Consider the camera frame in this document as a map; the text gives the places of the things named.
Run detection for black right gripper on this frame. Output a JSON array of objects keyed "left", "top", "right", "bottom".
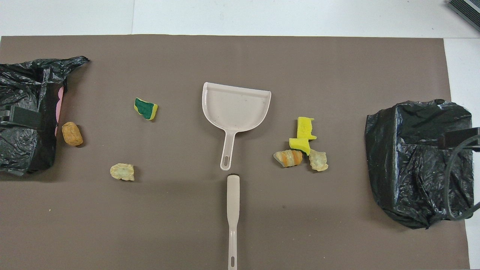
[{"left": 438, "top": 127, "right": 480, "bottom": 150}]

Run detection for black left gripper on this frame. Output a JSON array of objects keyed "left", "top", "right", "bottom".
[{"left": 0, "top": 105, "right": 42, "bottom": 131}]

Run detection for brown bread roll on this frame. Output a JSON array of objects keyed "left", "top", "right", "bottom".
[{"left": 61, "top": 121, "right": 84, "bottom": 147}]

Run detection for green yellow sponge piece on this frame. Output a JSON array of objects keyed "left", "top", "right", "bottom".
[{"left": 134, "top": 97, "right": 159, "bottom": 121}]

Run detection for notched yellow sponge piece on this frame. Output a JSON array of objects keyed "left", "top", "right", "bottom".
[{"left": 296, "top": 117, "right": 318, "bottom": 140}]

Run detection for small yellow sponge wedge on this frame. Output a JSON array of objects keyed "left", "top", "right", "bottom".
[{"left": 289, "top": 138, "right": 311, "bottom": 156}]

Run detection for orange striped croissant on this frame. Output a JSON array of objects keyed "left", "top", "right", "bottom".
[{"left": 273, "top": 149, "right": 303, "bottom": 168}]

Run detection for beige plastic dustpan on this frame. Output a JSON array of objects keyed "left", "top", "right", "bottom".
[{"left": 202, "top": 82, "right": 272, "bottom": 171}]

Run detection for beige brush black bristles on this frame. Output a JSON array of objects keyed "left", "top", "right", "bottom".
[{"left": 226, "top": 173, "right": 241, "bottom": 270}]

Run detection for black plastic trash bag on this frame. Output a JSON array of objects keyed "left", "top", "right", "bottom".
[
  {"left": 0, "top": 56, "right": 90, "bottom": 177},
  {"left": 364, "top": 99, "right": 475, "bottom": 230}
]

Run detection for pink plastic bin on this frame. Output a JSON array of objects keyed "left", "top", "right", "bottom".
[{"left": 54, "top": 85, "right": 65, "bottom": 137}]

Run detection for grey ribbed device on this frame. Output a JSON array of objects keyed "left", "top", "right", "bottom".
[{"left": 447, "top": 0, "right": 480, "bottom": 31}]

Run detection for brown table mat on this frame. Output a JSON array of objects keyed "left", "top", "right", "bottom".
[{"left": 0, "top": 35, "right": 471, "bottom": 270}]

